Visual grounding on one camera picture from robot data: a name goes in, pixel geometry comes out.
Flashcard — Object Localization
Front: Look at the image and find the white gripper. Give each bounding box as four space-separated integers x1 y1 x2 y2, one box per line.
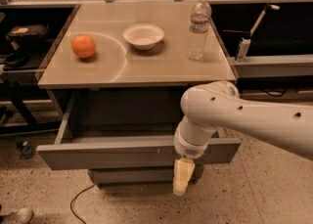
173 116 217 196

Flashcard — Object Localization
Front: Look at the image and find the grey top drawer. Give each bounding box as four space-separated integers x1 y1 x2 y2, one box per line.
36 91 242 171

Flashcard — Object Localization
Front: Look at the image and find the grey drawer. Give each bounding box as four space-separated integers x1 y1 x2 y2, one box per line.
87 164 205 185
36 91 242 171

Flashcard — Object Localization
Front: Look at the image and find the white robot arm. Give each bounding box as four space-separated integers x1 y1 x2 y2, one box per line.
173 81 313 196

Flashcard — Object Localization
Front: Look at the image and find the grey bottom drawer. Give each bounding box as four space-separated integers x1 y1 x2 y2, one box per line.
87 164 205 185

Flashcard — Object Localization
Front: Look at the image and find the grey drawer cabinet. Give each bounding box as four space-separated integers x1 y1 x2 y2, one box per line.
36 1 239 189

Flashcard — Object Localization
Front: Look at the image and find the white bowl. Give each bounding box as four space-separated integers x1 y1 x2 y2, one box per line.
122 23 164 50

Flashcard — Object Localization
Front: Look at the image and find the clear plastic water bottle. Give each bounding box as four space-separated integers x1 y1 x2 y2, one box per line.
187 0 211 60

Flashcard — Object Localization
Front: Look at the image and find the orange fruit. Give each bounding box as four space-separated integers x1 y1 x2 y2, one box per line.
70 34 96 59

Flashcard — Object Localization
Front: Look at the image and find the small black floor object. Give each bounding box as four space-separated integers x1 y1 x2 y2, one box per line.
16 141 34 159

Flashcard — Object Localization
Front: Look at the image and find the white shoe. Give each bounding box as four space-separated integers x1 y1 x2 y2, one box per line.
0 207 33 224

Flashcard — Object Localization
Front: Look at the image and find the black item on shelf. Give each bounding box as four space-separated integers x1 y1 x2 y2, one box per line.
8 24 48 37

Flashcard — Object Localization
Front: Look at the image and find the black floor cable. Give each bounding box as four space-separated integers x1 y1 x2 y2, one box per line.
69 183 97 224

